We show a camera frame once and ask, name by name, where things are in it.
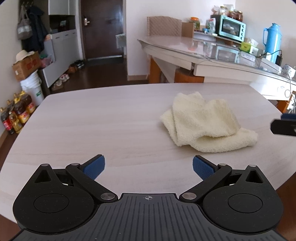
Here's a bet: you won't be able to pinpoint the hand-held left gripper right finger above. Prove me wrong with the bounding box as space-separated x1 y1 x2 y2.
180 155 268 204

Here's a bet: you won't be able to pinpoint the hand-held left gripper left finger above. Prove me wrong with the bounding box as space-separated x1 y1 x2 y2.
30 154 117 204

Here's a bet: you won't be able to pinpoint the cream terry towel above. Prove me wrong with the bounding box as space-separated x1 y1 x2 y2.
160 91 259 154

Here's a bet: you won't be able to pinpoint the white power strip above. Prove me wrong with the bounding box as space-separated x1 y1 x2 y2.
282 64 296 78

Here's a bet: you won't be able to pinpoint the flat white box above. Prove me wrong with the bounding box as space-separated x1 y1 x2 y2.
260 58 282 72

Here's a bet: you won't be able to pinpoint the clear plastic container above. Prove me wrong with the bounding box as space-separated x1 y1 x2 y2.
239 51 257 64

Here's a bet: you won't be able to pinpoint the blue thermos jug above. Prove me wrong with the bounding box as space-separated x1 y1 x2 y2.
263 23 281 63

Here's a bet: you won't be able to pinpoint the green tissue box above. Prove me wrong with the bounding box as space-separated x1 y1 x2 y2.
240 38 259 52

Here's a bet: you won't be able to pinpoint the row of cooking oil bottles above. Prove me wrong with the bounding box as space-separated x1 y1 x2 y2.
0 91 36 135

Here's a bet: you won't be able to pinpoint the white plastic bucket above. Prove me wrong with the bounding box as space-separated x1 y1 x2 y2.
20 71 45 107

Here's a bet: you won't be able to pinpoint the wooden shelf riser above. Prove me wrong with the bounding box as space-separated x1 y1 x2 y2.
194 31 242 45

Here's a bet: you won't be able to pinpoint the teal toaster oven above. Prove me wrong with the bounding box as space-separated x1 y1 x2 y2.
210 14 247 42

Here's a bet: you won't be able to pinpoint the colourful clothes pile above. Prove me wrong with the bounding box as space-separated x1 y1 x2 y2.
39 53 55 67

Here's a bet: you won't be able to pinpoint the brown cardboard box red print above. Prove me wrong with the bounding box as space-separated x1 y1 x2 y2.
12 51 42 81

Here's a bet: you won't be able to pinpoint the glass-topped dining table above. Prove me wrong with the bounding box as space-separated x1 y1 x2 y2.
137 35 296 98

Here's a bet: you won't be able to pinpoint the white cabinet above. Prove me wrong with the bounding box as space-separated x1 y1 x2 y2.
43 0 80 88

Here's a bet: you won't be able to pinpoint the straw hat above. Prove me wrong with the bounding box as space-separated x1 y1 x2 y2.
15 50 35 63

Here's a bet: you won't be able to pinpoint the plain cardboard box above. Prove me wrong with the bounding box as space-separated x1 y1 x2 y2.
181 22 194 38

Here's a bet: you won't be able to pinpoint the dark wooden door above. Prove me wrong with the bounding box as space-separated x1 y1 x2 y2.
80 0 126 61

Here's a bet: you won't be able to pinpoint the dark hanging coat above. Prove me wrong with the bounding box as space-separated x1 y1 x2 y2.
28 6 49 52

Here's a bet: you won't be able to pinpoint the grey hanging bag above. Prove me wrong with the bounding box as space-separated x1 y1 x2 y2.
17 6 33 40

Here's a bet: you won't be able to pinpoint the white cables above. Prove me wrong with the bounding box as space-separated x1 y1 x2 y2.
284 76 296 109

